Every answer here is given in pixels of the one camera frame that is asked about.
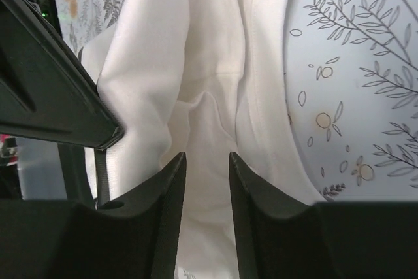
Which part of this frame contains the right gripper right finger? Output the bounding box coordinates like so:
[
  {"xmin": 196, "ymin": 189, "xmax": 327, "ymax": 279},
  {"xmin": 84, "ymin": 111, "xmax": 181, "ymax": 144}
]
[{"xmin": 229, "ymin": 152, "xmax": 417, "ymax": 278}]

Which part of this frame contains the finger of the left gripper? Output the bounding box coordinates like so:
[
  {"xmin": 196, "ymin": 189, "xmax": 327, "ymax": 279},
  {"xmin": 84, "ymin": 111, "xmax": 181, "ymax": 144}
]
[{"xmin": 1, "ymin": 0, "xmax": 124, "ymax": 149}]

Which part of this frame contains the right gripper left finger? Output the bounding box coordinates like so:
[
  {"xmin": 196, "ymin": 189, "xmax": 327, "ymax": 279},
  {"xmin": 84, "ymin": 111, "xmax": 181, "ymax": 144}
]
[{"xmin": 1, "ymin": 153, "xmax": 187, "ymax": 278}]

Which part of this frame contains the white t shirt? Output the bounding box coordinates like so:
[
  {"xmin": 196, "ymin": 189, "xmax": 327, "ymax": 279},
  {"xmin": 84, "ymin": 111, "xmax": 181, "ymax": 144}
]
[{"xmin": 82, "ymin": 0, "xmax": 321, "ymax": 278}]

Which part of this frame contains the floral table mat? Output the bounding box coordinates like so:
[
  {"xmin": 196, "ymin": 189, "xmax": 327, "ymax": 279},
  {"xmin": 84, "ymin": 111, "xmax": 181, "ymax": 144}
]
[{"xmin": 56, "ymin": 0, "xmax": 417, "ymax": 201}]

